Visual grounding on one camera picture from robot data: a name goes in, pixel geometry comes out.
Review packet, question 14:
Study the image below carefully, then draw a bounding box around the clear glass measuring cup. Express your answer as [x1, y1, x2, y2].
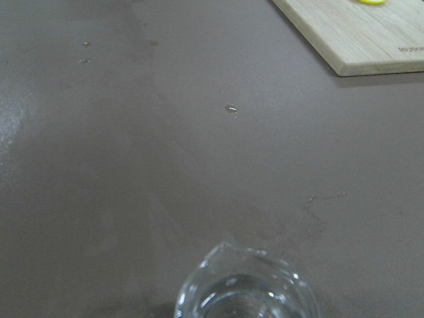
[174, 242, 321, 318]

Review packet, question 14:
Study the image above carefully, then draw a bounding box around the bamboo cutting board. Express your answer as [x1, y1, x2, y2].
[274, 1, 423, 77]

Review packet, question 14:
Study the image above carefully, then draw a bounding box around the lemon slice on knife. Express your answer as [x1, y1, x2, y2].
[358, 0, 386, 5]

